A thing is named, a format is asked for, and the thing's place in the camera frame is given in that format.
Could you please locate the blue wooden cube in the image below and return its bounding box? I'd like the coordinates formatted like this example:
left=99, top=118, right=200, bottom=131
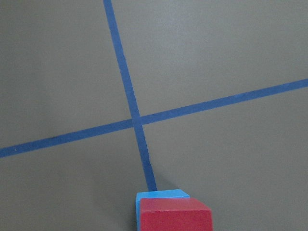
left=135, top=189, right=190, bottom=231

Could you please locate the red wooden cube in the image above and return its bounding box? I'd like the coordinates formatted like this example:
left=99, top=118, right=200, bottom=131
left=141, top=198, right=213, bottom=231

